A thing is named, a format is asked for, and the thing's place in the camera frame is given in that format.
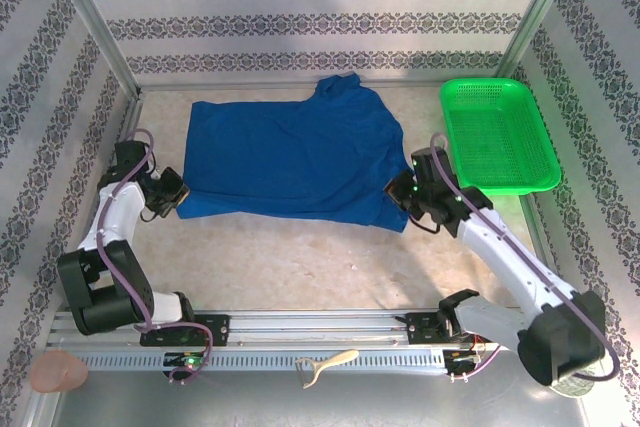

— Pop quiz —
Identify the blue t-shirt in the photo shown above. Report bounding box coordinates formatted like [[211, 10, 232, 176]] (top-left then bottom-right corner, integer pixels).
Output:
[[177, 71, 412, 234]]

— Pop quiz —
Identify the green plastic basket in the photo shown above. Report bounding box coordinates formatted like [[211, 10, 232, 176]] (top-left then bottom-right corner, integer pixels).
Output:
[[438, 77, 562, 197]]

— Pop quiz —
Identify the small circuit board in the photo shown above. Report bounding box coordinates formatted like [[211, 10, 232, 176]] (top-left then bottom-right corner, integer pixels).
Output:
[[443, 349, 485, 366], [163, 352, 209, 369]]

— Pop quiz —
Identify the cream vegetable peeler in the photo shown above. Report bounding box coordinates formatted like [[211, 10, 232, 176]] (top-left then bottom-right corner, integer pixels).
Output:
[[295, 349, 360, 389]]

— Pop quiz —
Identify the translucent pink cup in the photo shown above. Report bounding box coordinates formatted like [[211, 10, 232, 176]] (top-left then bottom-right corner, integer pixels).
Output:
[[29, 350, 90, 393]]

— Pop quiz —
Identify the round green patterned disc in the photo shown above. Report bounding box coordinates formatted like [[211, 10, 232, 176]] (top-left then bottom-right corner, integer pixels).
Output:
[[549, 371, 597, 400]]

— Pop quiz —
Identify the aluminium side frame rail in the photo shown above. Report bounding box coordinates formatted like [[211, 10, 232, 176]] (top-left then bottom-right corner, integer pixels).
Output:
[[67, 94, 144, 312], [518, 194, 589, 312]]

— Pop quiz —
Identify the long aluminium frame rail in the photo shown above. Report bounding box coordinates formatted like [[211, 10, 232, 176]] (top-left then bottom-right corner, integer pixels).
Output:
[[135, 79, 504, 93]]

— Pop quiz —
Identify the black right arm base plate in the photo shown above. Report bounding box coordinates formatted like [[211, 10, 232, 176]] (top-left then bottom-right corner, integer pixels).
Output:
[[403, 311, 499, 347]]

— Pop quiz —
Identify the aluminium frame post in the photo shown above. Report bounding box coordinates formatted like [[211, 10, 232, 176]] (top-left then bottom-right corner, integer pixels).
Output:
[[42, 0, 144, 98], [497, 0, 589, 79]]

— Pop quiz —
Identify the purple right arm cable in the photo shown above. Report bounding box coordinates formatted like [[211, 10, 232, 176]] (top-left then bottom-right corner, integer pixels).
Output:
[[429, 131, 621, 383]]

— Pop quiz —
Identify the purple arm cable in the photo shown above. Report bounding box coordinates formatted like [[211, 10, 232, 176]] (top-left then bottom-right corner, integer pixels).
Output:
[[429, 131, 621, 383], [97, 127, 214, 384]]

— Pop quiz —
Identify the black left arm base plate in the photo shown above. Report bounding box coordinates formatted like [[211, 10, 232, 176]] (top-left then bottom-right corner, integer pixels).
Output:
[[140, 314, 232, 348]]

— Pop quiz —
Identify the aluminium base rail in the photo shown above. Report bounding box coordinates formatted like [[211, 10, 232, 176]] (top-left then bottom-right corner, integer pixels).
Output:
[[47, 310, 589, 349]]

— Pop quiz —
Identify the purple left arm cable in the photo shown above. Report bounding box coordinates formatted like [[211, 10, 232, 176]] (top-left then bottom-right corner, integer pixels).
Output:
[[97, 127, 214, 384]]

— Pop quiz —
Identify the slotted grey cable duct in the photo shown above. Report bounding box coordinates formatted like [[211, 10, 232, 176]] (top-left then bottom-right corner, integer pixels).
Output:
[[79, 349, 447, 374]]

